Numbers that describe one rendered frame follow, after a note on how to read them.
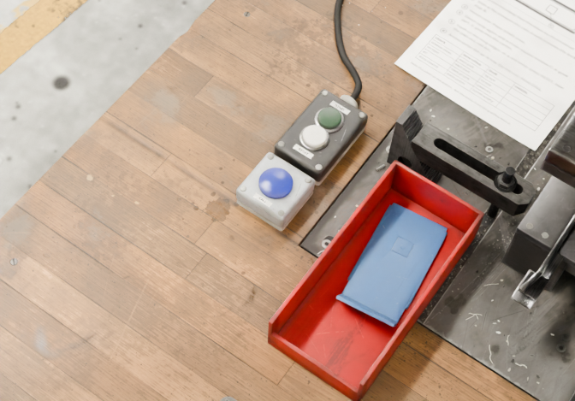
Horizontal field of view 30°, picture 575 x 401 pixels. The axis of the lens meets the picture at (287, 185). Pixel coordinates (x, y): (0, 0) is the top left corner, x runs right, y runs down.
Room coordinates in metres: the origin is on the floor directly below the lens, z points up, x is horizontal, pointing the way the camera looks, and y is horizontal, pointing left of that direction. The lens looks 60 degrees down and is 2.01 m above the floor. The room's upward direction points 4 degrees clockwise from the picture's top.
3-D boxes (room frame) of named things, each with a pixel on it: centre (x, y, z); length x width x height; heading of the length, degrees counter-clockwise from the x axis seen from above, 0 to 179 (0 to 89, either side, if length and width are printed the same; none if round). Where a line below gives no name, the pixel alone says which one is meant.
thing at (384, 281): (0.54, -0.13, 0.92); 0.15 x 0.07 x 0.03; 155
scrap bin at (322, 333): (0.52, -0.11, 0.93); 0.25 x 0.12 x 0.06; 149
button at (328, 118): (0.72, -0.04, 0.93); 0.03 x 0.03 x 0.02
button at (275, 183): (0.63, 0.01, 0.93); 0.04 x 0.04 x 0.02
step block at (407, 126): (0.68, -0.15, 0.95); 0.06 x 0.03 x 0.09; 59
